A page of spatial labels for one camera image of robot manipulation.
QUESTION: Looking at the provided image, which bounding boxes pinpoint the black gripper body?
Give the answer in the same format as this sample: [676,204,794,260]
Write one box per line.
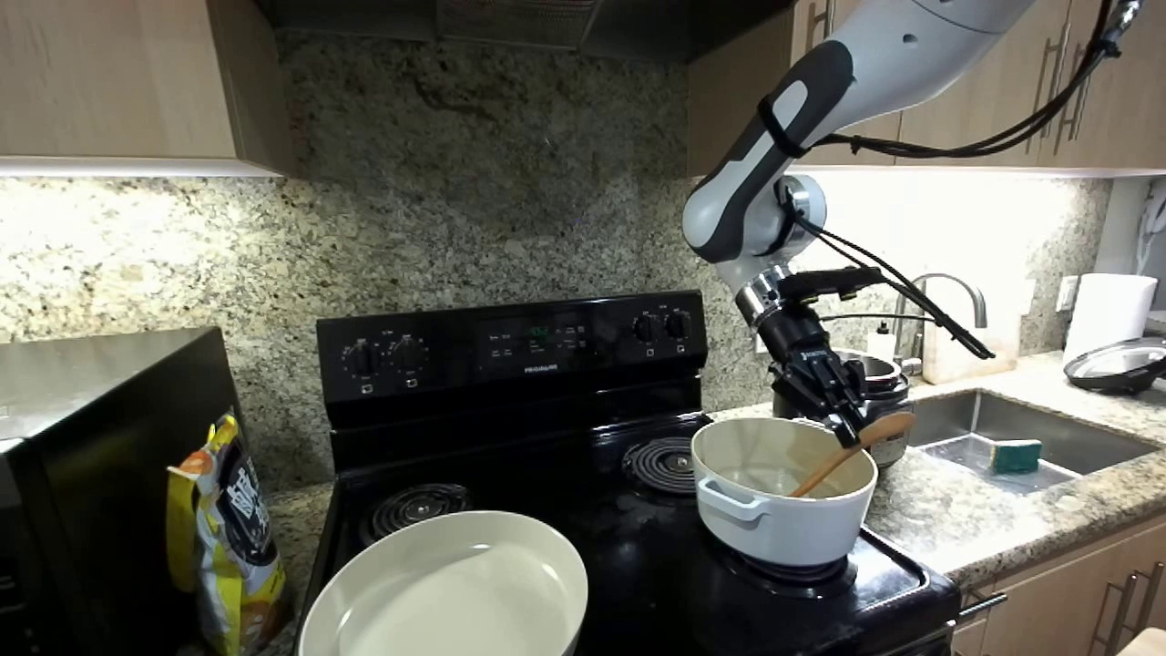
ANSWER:
[761,302,858,399]

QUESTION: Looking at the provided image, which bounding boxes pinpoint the wooden spatula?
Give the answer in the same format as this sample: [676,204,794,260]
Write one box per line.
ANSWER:
[792,408,917,504]

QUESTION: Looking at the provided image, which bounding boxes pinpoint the steel black pressure cooker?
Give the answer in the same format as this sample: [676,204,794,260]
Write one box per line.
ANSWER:
[833,341,917,470]

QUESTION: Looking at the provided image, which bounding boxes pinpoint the small soap bottle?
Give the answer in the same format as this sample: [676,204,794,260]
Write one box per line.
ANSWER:
[866,317,900,364]

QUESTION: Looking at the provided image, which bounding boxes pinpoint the curved steel faucet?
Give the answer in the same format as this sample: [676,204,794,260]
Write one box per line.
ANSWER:
[897,271,989,368]

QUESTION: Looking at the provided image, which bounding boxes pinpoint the green blue sponge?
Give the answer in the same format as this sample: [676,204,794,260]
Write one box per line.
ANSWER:
[986,432,1045,476]

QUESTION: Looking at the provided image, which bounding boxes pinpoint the steel kitchen sink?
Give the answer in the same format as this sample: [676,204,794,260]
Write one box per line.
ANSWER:
[902,387,1162,494]

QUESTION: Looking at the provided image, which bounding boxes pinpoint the white paper towel roll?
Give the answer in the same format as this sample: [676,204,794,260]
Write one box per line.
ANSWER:
[1061,271,1157,364]

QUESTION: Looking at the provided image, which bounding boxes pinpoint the light wood lower cabinet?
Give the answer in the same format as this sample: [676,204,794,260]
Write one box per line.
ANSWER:
[952,506,1166,656]

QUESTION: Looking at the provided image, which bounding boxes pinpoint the light wood cabinet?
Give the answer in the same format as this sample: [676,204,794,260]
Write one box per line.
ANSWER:
[0,0,291,178]
[952,506,1166,656]

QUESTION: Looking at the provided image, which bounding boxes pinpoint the black electric stove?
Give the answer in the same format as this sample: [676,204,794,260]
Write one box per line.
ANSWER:
[294,288,966,656]

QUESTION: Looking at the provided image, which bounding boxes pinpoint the white frying pan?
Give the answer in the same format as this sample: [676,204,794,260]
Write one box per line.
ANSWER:
[294,506,594,656]

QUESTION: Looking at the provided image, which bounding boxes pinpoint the dark range hood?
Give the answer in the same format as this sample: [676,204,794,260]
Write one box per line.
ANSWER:
[252,0,796,64]

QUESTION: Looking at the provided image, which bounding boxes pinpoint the yellow black chip bag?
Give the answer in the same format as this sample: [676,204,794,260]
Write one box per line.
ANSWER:
[162,410,294,656]

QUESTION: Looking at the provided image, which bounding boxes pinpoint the black microwave oven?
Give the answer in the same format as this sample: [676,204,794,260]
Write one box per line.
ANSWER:
[0,325,249,656]

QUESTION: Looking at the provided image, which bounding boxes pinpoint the light wood upper cabinet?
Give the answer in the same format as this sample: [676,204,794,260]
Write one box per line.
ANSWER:
[0,0,291,178]

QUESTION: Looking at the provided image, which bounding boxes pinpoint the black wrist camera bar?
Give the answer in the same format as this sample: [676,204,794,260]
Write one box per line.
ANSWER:
[777,265,887,302]

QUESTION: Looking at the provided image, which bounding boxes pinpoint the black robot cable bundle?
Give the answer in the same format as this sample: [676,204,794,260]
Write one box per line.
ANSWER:
[777,0,1150,364]

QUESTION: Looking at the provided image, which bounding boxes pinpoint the white two-handled pot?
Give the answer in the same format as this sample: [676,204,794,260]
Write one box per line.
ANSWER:
[683,415,881,573]

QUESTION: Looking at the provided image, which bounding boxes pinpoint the wood upper cabinet steel handles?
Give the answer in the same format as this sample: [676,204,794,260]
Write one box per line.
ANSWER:
[683,0,1166,173]

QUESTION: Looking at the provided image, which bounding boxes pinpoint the steel cabinet bar handle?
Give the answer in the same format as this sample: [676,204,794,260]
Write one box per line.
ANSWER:
[1058,28,1101,155]
[1022,28,1067,155]

